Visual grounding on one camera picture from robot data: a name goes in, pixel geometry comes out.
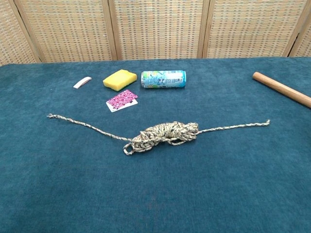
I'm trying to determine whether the beige braided rope bundle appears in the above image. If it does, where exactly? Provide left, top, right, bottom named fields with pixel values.
left=46, top=113, right=271, bottom=156

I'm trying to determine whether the light blue printed drink can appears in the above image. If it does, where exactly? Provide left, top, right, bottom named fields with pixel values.
left=141, top=70, right=187, bottom=89

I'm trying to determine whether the pink patterned playing card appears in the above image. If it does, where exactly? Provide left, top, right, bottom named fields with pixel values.
left=107, top=89, right=138, bottom=110

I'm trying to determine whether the white face-up playing card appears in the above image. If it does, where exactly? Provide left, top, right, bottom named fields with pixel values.
left=105, top=98, right=138, bottom=113

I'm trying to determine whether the yellow sponge block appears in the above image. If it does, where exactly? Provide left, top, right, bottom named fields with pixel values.
left=103, top=69, right=138, bottom=92

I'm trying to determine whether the small white flat strip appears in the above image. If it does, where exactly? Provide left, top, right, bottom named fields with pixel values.
left=73, top=76, right=92, bottom=90

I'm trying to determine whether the woven rattan folding screen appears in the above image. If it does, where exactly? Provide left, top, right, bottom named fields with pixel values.
left=0, top=0, right=311, bottom=67

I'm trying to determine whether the blue velvet tablecloth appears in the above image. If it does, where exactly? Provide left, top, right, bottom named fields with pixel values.
left=0, top=57, right=311, bottom=233

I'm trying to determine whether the wooden round rod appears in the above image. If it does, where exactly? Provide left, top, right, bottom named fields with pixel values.
left=252, top=71, right=311, bottom=109

